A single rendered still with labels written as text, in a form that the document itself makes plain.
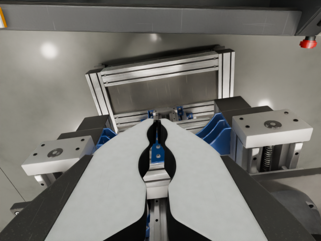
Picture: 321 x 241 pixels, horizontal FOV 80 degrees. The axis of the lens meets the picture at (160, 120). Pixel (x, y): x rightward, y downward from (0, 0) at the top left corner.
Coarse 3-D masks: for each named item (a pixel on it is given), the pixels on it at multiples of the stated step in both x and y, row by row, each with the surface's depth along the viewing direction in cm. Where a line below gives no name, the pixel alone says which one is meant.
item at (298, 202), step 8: (272, 192) 42; (280, 192) 41; (288, 192) 41; (296, 192) 41; (280, 200) 40; (288, 200) 40; (296, 200) 39; (304, 200) 40; (288, 208) 39; (296, 208) 38; (304, 208) 38; (312, 208) 41; (296, 216) 37; (304, 216) 37; (312, 216) 38; (320, 216) 39; (304, 224) 36; (312, 224) 36; (320, 224) 38; (312, 232) 35; (320, 232) 36; (320, 240) 34
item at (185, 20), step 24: (0, 0) 32; (24, 24) 33; (48, 24) 33; (72, 24) 33; (96, 24) 33; (120, 24) 33; (144, 24) 33; (168, 24) 33; (192, 24) 33; (216, 24) 34; (240, 24) 34; (264, 24) 34; (288, 24) 34
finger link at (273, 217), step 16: (224, 160) 8; (240, 176) 8; (256, 192) 7; (256, 208) 6; (272, 208) 6; (272, 224) 6; (288, 224) 6; (272, 240) 5; (288, 240) 5; (304, 240) 5
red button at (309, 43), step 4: (308, 36) 48; (312, 36) 48; (304, 40) 49; (308, 40) 48; (312, 40) 48; (300, 44) 50; (304, 44) 49; (308, 44) 48; (312, 44) 48; (316, 44) 49
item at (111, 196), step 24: (144, 120) 11; (120, 144) 9; (144, 144) 9; (96, 168) 8; (120, 168) 8; (144, 168) 9; (72, 192) 7; (96, 192) 7; (120, 192) 7; (144, 192) 7; (72, 216) 6; (96, 216) 6; (120, 216) 6; (144, 216) 6; (48, 240) 5; (72, 240) 5; (96, 240) 5; (120, 240) 6
